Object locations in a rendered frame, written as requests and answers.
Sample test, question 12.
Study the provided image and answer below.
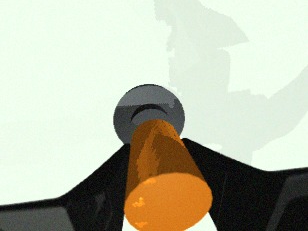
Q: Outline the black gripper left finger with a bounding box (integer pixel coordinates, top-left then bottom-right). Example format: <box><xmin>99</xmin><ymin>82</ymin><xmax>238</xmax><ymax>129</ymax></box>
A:
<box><xmin>0</xmin><ymin>143</ymin><xmax>131</xmax><ymax>231</ymax></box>

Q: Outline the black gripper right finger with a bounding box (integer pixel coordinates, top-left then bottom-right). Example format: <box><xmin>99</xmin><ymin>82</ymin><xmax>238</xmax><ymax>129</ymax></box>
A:
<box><xmin>181</xmin><ymin>138</ymin><xmax>308</xmax><ymax>231</ymax></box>

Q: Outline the orange knob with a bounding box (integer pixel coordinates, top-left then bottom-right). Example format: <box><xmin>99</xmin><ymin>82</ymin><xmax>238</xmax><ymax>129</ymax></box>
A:
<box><xmin>124</xmin><ymin>119</ymin><xmax>213</xmax><ymax>231</ymax></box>

